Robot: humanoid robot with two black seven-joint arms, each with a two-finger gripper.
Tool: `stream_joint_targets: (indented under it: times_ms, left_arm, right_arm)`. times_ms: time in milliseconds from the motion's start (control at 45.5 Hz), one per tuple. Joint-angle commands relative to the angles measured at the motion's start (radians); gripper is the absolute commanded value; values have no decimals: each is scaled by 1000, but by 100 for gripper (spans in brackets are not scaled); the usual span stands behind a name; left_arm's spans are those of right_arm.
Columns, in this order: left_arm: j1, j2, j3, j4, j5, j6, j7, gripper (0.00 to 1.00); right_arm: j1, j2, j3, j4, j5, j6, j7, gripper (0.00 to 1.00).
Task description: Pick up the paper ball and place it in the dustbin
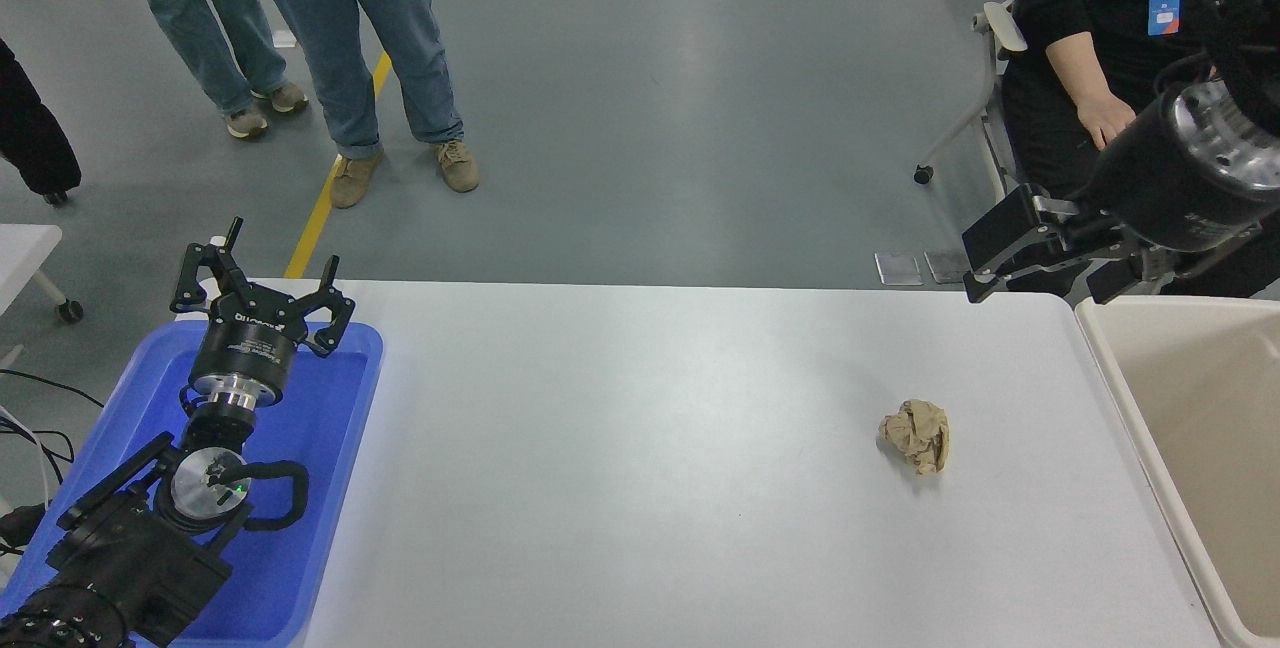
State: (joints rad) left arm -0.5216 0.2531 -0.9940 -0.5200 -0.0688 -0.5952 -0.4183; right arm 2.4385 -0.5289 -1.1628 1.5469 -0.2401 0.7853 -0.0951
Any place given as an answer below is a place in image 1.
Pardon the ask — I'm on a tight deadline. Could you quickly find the blue plastic tray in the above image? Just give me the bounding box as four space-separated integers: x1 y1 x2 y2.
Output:
0 320 385 648

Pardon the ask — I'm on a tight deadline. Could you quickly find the seated person's right hand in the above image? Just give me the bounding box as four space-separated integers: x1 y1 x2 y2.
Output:
1075 88 1139 152

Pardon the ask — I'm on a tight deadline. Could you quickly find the large pale plastic bin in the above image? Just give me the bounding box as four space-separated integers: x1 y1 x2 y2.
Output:
1075 295 1280 648

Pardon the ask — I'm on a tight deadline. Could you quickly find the black cable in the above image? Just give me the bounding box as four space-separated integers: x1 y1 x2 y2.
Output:
0 368 106 411

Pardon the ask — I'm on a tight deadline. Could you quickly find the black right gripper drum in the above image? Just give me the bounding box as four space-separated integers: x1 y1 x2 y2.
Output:
1074 93 1264 255

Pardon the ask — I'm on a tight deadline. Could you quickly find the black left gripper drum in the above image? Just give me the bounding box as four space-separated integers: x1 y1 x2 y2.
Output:
189 294 311 396

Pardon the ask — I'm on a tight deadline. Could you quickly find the white side table with casters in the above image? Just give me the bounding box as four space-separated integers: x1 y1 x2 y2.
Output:
0 224 86 369

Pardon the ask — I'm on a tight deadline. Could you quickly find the white wheeled chair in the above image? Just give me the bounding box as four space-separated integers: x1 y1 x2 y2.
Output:
912 0 1031 204

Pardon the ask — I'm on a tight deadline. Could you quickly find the white cable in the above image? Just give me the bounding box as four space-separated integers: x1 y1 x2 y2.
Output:
0 403 53 509

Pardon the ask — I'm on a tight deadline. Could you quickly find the tan paper ball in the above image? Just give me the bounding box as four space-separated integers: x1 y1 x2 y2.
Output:
878 399 951 476

